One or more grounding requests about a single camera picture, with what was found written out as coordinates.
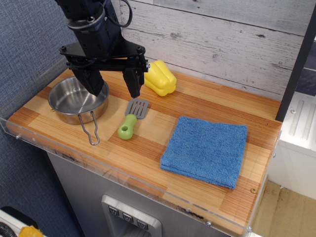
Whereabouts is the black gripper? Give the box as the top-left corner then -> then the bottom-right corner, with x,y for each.
59,21 -> 149,98

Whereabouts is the steel pan with wire handle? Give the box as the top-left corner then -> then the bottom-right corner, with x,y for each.
48,76 -> 110,146

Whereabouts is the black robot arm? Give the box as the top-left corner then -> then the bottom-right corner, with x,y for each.
57,0 -> 150,98

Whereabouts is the blue folded cloth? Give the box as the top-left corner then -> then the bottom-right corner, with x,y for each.
160,117 -> 247,190

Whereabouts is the yellow toy bell pepper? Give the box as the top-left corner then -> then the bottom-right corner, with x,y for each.
145,60 -> 177,96

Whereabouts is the grey toy fridge cabinet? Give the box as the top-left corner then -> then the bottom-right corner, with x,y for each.
46,151 -> 230,237

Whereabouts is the silver dispenser button panel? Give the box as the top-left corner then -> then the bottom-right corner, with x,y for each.
101,195 -> 162,237

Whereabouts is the yellow object at corner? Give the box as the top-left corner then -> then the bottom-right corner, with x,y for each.
18,226 -> 44,237

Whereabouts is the white toy sink unit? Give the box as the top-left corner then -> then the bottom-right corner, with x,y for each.
267,92 -> 316,199

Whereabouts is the green handled grey toy spatula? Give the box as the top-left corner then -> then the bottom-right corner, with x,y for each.
118,99 -> 149,140

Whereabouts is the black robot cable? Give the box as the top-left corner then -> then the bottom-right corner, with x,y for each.
105,0 -> 133,28

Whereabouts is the black vertical post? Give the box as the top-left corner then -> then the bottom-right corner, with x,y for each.
275,6 -> 316,122

